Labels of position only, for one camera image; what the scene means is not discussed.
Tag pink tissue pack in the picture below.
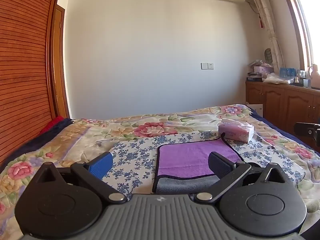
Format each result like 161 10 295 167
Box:
218 118 255 143

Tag clear plastic bag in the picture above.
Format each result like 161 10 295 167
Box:
262 73 295 85

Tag wooden framed window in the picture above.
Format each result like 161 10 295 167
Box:
278 0 320 88

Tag blue floral cloth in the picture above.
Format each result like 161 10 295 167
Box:
106 130 306 202

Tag pink box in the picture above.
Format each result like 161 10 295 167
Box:
253 66 274 74

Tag wooden door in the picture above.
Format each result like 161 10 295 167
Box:
51 3 71 119

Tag purple towel with black trim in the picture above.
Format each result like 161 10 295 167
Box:
152 136 246 194

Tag red cloth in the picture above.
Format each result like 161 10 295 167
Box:
38 116 66 136

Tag patterned curtain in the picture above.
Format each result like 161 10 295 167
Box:
244 0 286 71

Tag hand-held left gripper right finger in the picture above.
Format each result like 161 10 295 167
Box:
195 151 288 201

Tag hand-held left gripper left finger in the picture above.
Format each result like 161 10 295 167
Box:
32 152 127 203

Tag floral bed quilt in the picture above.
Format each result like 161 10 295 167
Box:
0 103 320 232

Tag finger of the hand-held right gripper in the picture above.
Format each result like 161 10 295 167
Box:
293 122 320 153

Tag white cardboard box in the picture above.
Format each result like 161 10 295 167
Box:
246 102 264 116

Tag white plastic bottle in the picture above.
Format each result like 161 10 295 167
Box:
309 64 320 89

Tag wooden cabinet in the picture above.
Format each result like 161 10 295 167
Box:
245 81 320 153

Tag blue box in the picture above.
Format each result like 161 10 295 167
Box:
279 67 296 78

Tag wooden louvered wardrobe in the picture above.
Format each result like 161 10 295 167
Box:
0 0 63 167

